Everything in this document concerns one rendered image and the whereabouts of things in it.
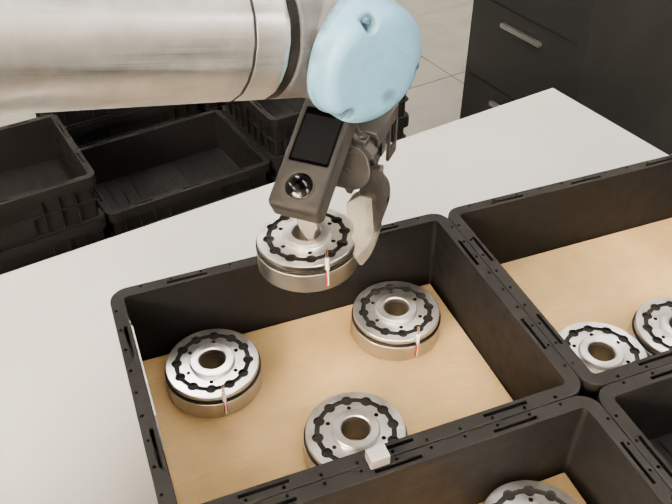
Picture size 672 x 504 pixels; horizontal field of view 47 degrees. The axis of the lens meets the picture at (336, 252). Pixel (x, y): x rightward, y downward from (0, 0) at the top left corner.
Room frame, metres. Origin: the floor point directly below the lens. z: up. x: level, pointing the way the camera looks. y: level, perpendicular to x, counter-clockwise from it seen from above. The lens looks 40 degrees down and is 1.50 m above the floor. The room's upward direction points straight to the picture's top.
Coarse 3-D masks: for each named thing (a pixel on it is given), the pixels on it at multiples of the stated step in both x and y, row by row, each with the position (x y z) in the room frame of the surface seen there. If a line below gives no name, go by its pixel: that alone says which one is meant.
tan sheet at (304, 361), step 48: (432, 288) 0.72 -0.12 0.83; (288, 336) 0.64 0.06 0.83; (336, 336) 0.64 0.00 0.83; (288, 384) 0.57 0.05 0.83; (336, 384) 0.57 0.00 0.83; (384, 384) 0.57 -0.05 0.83; (432, 384) 0.57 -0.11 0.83; (480, 384) 0.57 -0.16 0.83; (192, 432) 0.50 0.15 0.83; (240, 432) 0.50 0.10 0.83; (288, 432) 0.50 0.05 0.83; (192, 480) 0.44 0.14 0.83; (240, 480) 0.44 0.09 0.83
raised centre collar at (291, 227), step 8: (288, 224) 0.62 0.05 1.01; (296, 224) 0.62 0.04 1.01; (320, 224) 0.62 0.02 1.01; (288, 232) 0.61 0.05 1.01; (328, 232) 0.61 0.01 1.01; (288, 240) 0.60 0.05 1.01; (296, 240) 0.60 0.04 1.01; (312, 240) 0.60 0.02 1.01; (320, 240) 0.60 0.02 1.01; (328, 240) 0.60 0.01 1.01; (296, 248) 0.59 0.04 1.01; (304, 248) 0.59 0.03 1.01; (312, 248) 0.59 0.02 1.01
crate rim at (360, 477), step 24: (552, 408) 0.45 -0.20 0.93; (576, 408) 0.45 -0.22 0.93; (600, 408) 0.45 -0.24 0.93; (480, 432) 0.43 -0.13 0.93; (504, 432) 0.43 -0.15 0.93; (408, 456) 0.40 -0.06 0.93; (432, 456) 0.40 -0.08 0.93; (624, 456) 0.40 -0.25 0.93; (336, 480) 0.38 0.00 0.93; (360, 480) 0.38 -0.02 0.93; (648, 480) 0.38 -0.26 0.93
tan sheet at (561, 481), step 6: (564, 474) 0.45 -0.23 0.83; (546, 480) 0.44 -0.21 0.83; (552, 480) 0.44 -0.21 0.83; (558, 480) 0.44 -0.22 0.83; (564, 480) 0.44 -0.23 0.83; (558, 486) 0.44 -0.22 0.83; (564, 486) 0.44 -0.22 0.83; (570, 486) 0.44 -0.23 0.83; (570, 492) 0.43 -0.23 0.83; (576, 492) 0.43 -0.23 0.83; (576, 498) 0.42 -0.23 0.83; (582, 498) 0.42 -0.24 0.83
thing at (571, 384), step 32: (416, 224) 0.73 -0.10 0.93; (448, 224) 0.73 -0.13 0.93; (256, 256) 0.67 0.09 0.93; (128, 288) 0.61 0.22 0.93; (160, 288) 0.61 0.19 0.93; (128, 320) 0.57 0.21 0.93; (128, 352) 0.52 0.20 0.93; (544, 352) 0.52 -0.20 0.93; (576, 384) 0.48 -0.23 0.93; (480, 416) 0.44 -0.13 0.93; (512, 416) 0.44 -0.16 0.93; (160, 448) 0.41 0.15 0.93; (416, 448) 0.41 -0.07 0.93; (160, 480) 0.38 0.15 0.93; (288, 480) 0.38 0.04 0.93; (320, 480) 0.38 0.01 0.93
